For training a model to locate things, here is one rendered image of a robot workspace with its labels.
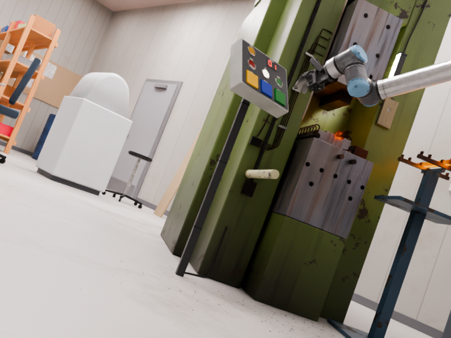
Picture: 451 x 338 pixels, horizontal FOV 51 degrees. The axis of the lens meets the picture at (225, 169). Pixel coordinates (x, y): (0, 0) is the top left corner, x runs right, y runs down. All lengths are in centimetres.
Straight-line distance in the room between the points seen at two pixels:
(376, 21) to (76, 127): 378
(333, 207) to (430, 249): 232
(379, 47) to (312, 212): 102
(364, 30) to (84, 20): 905
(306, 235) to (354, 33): 116
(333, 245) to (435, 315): 225
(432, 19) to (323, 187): 133
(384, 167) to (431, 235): 195
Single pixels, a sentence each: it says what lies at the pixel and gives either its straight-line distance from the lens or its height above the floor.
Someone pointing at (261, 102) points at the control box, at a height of 94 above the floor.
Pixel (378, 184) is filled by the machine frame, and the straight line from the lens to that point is 296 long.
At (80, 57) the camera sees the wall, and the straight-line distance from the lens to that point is 1127.
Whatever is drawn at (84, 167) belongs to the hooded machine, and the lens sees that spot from 580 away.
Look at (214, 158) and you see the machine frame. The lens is 304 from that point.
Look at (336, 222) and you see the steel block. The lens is 262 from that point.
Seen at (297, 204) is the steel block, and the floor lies 55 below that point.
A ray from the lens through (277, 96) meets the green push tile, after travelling 238.
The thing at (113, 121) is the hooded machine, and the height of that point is 91.
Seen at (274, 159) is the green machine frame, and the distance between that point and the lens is 268.
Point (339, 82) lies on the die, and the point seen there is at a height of 127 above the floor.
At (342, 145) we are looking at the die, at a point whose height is 95.
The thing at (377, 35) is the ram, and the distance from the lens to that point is 289.
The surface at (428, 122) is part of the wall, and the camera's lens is 522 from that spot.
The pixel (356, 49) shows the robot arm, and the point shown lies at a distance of 216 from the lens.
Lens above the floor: 37
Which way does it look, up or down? 5 degrees up
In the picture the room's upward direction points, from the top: 21 degrees clockwise
